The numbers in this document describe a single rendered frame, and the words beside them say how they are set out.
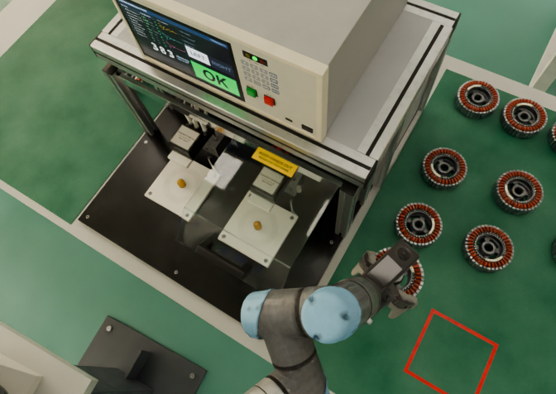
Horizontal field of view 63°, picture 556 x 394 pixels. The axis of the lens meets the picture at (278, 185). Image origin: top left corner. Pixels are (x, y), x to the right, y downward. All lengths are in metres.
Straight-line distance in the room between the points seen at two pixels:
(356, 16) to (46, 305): 1.80
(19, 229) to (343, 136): 1.80
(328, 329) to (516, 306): 0.66
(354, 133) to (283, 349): 0.41
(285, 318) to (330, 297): 0.09
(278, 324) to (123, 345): 1.35
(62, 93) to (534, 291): 1.43
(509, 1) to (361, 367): 2.18
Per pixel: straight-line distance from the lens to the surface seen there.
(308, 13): 0.77
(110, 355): 2.03
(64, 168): 1.44
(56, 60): 1.68
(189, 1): 0.82
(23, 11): 1.90
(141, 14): 0.90
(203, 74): 0.92
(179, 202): 1.22
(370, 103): 0.91
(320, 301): 0.65
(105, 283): 2.10
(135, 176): 1.31
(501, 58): 2.56
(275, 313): 0.71
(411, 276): 0.96
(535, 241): 1.28
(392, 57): 0.98
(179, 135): 1.14
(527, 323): 1.23
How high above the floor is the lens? 1.87
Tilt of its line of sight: 66 degrees down
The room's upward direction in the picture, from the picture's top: 11 degrees counter-clockwise
